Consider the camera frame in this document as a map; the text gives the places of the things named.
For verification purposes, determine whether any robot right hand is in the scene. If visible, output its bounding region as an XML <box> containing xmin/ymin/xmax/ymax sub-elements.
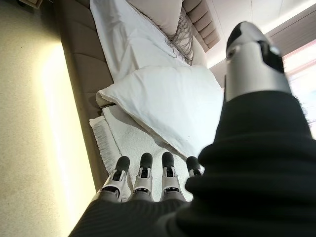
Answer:
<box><xmin>66</xmin><ymin>21</ymin><xmax>316</xmax><ymax>237</ymax></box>

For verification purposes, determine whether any white fringed throw blanket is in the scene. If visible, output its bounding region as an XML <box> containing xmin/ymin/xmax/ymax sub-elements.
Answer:
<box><xmin>88</xmin><ymin>106</ymin><xmax>207</xmax><ymax>202</ymax></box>

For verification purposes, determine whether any grey knitted tassel cushion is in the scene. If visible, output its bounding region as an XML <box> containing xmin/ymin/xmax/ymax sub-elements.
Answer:
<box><xmin>164</xmin><ymin>11</ymin><xmax>198</xmax><ymax>66</ymax></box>

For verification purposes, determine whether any brown upholstered headboard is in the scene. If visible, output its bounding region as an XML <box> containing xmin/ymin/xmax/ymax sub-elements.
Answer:
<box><xmin>182</xmin><ymin>0</ymin><xmax>224</xmax><ymax>51</ymax></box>

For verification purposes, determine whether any white bed sheet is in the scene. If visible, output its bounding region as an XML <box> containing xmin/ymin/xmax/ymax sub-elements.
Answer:
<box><xmin>89</xmin><ymin>0</ymin><xmax>198</xmax><ymax>83</ymax></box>

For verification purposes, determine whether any wooden nightstand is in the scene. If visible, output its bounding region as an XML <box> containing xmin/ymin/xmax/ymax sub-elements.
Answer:
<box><xmin>17</xmin><ymin>0</ymin><xmax>51</xmax><ymax>10</ymax></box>

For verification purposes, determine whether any beige pillow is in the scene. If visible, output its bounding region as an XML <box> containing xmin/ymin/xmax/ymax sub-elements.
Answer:
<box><xmin>191</xmin><ymin>37</ymin><xmax>210</xmax><ymax>68</ymax></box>
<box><xmin>125</xmin><ymin>0</ymin><xmax>186</xmax><ymax>36</ymax></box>

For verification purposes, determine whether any brown upholstered bed frame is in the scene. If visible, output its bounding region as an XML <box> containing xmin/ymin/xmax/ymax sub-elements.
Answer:
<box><xmin>56</xmin><ymin>0</ymin><xmax>118</xmax><ymax>198</ymax></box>

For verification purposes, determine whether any white duvet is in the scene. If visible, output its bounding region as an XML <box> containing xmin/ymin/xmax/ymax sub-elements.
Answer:
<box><xmin>95</xmin><ymin>65</ymin><xmax>227</xmax><ymax>160</ymax></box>

